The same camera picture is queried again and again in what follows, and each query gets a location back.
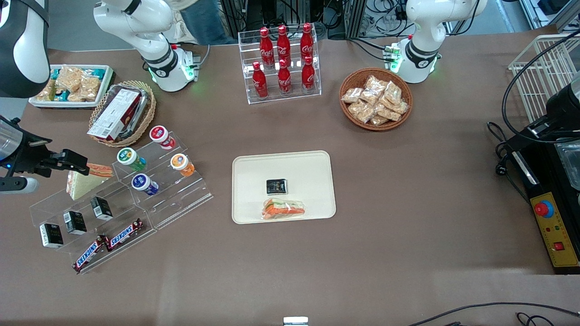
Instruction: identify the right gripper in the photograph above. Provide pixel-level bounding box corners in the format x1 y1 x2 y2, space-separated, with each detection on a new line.
0 135 90 178

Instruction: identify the green gum bottle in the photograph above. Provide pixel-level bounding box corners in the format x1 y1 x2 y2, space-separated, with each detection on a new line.
116 147 147 172

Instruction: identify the blue gum bottle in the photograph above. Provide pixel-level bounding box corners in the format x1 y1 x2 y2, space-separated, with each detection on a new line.
131 173 160 196

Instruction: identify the red gum bottle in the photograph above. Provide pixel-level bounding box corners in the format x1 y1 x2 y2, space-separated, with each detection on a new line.
149 125 176 150

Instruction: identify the orange gum bottle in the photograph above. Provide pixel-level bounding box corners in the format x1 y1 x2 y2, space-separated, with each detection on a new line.
170 153 196 177

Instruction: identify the clear acrylic stepped gum stand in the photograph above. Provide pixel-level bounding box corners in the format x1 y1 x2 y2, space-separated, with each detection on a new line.
111 131 213 230

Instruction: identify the cream plastic tray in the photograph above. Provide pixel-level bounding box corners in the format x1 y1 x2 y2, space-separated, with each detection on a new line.
232 150 337 225

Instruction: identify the wrapped triangle sandwich white bread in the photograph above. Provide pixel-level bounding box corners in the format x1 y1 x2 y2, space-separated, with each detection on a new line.
66 163 114 201

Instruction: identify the translucent plastic cover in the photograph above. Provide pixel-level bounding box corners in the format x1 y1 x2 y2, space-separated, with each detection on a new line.
556 141 580 191

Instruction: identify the small black box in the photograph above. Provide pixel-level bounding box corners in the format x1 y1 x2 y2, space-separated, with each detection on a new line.
39 223 64 248
90 196 113 221
63 211 87 235

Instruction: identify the red and white cookie box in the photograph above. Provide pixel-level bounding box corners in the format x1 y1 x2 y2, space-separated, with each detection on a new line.
87 88 142 142

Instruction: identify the clear acrylic stepped snack stand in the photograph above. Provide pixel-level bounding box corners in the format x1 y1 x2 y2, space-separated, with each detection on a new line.
29 168 157 275

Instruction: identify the Snickers bar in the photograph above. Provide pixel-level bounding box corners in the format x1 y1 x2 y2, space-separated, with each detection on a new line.
72 235 109 273
105 218 145 252

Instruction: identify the white rectangular snack bin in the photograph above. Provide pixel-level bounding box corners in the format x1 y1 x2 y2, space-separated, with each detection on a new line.
28 64 115 109

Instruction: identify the dark plastic-wrapped pack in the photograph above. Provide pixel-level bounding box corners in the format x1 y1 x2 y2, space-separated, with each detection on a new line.
103 84 152 140

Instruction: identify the oval wicker basket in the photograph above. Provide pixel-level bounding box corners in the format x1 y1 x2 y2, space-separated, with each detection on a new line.
88 81 157 148

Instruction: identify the black control box yellow panel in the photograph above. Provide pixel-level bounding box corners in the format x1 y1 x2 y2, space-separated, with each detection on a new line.
507 136 580 275

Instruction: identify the white cloth bag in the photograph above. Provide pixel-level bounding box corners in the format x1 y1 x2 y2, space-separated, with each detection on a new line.
164 18 200 44

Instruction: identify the round wicker basket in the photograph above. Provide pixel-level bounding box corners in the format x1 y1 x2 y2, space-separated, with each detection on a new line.
339 67 414 132

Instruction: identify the person in beige and jeans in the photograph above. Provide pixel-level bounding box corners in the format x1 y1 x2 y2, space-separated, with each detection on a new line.
174 0 237 46

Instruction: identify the red Coca-Cola bottle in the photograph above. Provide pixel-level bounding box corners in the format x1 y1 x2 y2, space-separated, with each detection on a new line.
252 62 268 99
277 59 293 96
259 27 275 69
300 23 314 64
276 25 291 67
301 56 316 93

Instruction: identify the wrapped sandwich with orange filling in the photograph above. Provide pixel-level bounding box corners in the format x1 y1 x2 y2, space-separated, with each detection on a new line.
261 198 306 221

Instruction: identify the clear acrylic bottle rack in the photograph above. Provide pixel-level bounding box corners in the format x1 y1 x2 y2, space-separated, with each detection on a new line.
238 28 322 105

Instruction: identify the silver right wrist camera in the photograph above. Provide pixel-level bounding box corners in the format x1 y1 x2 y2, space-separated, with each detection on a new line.
0 177 38 194

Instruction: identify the black looped camera cable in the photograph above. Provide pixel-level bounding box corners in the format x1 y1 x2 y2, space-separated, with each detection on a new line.
501 29 580 144

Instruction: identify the black cable with plug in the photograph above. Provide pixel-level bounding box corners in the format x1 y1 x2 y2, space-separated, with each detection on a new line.
487 121 530 205

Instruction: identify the white wire basket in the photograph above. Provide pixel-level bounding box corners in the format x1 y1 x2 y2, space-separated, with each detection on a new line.
507 34 580 123

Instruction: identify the long black cable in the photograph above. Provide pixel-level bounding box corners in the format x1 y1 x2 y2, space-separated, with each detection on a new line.
407 302 580 326

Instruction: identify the curled black cable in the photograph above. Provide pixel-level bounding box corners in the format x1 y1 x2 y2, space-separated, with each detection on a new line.
516 312 559 326

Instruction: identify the aluminium profile frame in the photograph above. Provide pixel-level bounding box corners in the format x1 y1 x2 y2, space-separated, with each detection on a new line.
220 0 368 40

